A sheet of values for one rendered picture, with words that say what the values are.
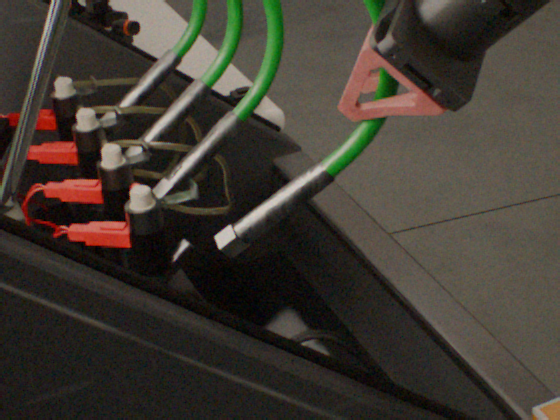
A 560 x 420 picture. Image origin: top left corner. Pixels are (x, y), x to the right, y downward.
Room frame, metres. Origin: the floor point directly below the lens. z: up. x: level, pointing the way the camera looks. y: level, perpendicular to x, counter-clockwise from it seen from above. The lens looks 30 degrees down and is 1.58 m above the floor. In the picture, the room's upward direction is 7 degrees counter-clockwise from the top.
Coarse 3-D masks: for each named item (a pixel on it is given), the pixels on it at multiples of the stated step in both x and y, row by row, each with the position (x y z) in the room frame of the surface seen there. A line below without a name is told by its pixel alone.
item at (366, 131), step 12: (372, 0) 0.72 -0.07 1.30; (384, 0) 0.72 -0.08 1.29; (372, 12) 0.72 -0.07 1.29; (384, 72) 0.72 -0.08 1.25; (384, 84) 0.72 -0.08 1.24; (396, 84) 0.72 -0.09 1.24; (384, 96) 0.72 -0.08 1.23; (372, 120) 0.72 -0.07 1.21; (384, 120) 0.72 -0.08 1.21; (360, 132) 0.72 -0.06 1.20; (372, 132) 0.72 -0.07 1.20; (348, 144) 0.72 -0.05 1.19; (360, 144) 0.72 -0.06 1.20; (336, 156) 0.72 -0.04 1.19; (348, 156) 0.72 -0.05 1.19; (336, 168) 0.72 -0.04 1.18
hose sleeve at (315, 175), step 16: (320, 160) 0.73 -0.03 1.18; (304, 176) 0.72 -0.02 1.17; (320, 176) 0.72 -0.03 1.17; (288, 192) 0.72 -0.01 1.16; (304, 192) 0.72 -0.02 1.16; (256, 208) 0.73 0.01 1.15; (272, 208) 0.72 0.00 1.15; (288, 208) 0.72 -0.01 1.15; (240, 224) 0.73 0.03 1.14; (256, 224) 0.72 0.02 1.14; (272, 224) 0.72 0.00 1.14
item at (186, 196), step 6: (180, 192) 0.83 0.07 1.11; (186, 192) 0.83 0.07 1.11; (162, 198) 0.82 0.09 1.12; (168, 198) 0.82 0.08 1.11; (174, 198) 0.82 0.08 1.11; (180, 198) 0.82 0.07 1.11; (186, 198) 0.82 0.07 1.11; (192, 198) 0.82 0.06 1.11; (198, 198) 0.82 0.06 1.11; (162, 204) 0.81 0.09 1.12; (168, 204) 0.81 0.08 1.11; (174, 204) 0.81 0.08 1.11
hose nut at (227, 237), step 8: (232, 224) 0.73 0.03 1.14; (224, 232) 0.73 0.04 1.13; (232, 232) 0.72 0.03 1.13; (216, 240) 0.73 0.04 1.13; (224, 240) 0.72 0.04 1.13; (232, 240) 0.72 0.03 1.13; (240, 240) 0.72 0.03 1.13; (224, 248) 0.72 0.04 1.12; (232, 248) 0.72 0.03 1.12; (240, 248) 0.72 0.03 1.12; (232, 256) 0.72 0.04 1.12
